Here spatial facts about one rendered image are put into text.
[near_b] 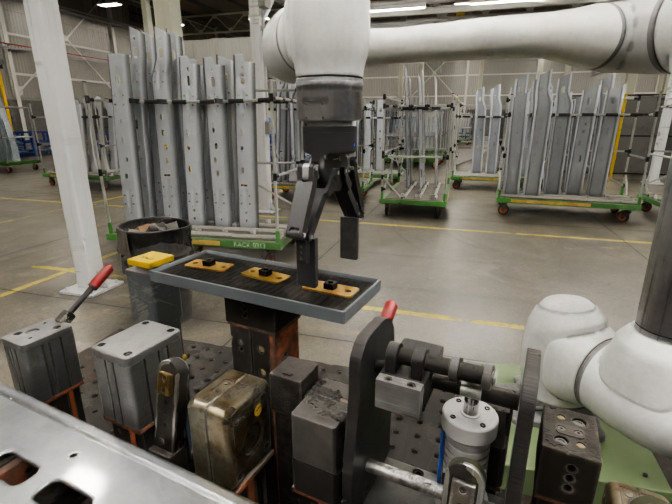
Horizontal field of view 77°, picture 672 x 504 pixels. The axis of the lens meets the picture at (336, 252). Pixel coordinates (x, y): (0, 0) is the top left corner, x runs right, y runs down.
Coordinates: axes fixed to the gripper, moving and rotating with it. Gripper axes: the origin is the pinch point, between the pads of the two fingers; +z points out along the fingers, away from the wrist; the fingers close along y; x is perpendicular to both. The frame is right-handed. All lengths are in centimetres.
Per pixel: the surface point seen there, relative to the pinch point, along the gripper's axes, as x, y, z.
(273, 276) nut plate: -10.6, -0.1, 3.9
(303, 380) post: 3.6, 14.4, 10.6
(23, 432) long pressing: -31.9, 30.2, 20.2
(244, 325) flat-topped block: -13.4, 4.8, 11.2
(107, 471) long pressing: -15.4, 29.5, 20.1
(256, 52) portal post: -375, -492, -114
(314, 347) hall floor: -94, -158, 120
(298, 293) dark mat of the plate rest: -3.5, 3.6, 4.1
